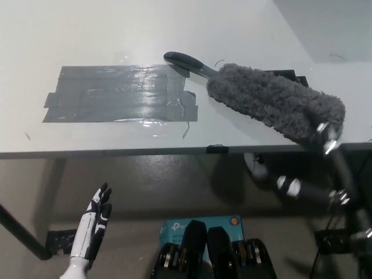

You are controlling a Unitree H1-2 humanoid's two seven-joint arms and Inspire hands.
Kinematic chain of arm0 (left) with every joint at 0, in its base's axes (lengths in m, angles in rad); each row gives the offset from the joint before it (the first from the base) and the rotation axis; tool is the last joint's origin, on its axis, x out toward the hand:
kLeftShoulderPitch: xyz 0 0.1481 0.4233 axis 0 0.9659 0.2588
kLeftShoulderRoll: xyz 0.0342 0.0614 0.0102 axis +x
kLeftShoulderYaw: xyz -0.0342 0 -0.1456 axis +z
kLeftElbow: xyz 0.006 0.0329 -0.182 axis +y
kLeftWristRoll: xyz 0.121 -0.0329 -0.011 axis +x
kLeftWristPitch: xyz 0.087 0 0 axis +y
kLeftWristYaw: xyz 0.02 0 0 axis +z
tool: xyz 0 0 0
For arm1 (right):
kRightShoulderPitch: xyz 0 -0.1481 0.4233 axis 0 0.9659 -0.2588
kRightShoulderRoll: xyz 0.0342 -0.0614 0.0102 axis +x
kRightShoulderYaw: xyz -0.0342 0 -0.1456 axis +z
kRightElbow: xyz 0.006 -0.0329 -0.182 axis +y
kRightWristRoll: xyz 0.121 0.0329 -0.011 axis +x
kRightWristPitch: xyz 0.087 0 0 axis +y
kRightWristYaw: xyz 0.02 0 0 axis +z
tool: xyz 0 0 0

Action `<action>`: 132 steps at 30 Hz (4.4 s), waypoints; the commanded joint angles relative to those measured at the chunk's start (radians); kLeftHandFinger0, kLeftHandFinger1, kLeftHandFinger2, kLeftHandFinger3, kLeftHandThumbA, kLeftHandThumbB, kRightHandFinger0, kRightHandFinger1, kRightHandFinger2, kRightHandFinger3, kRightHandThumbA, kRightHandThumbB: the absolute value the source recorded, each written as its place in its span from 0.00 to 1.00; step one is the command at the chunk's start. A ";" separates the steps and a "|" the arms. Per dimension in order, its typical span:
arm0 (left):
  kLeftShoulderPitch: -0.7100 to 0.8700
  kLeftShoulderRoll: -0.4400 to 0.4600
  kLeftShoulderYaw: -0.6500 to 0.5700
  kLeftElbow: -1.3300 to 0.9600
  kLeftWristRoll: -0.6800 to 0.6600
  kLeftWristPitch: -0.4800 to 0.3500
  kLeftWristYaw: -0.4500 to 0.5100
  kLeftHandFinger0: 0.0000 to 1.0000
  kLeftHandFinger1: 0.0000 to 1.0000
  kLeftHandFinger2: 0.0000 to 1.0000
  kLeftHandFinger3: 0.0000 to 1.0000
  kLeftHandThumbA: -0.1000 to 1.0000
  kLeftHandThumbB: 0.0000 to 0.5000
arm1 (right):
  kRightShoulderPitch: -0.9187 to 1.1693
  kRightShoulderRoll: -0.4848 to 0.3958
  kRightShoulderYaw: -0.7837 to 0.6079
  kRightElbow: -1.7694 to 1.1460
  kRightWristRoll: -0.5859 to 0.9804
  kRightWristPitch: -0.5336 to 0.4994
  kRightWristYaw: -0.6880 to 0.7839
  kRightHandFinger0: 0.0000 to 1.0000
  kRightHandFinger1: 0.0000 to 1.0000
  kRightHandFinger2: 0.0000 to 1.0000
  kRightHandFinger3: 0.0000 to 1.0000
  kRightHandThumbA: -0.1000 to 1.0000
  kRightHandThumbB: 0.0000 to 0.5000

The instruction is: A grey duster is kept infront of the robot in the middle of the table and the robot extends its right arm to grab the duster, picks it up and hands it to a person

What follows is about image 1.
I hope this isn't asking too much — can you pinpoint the grey fluffy duster black handle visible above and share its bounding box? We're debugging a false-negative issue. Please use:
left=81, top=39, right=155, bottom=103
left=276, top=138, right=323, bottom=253
left=163, top=51, right=346, bottom=152

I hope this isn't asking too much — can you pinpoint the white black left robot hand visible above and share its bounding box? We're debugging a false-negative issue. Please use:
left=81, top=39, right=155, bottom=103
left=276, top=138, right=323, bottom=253
left=70, top=182, right=113, bottom=260

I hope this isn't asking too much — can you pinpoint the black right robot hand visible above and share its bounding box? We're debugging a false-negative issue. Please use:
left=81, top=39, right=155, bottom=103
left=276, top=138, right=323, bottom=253
left=271, top=122, right=360, bottom=209

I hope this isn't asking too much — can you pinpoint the small black tape piece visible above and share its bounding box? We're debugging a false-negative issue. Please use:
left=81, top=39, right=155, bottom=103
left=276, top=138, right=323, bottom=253
left=206, top=144, right=230, bottom=154

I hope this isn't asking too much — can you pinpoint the teal router box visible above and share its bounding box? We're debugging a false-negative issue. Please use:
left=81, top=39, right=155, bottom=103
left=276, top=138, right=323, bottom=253
left=158, top=214, right=248, bottom=262

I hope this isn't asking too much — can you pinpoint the grey duct tape patch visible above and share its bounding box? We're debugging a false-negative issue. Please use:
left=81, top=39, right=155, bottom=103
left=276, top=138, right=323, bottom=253
left=42, top=65, right=199, bottom=124

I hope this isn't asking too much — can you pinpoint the black cable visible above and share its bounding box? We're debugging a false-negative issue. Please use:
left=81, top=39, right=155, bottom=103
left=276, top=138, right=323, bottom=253
left=311, top=214, right=335, bottom=279

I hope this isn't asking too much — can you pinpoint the white round object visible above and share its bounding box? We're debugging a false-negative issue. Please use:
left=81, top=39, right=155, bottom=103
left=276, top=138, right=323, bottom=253
left=243, top=152, right=269, bottom=178

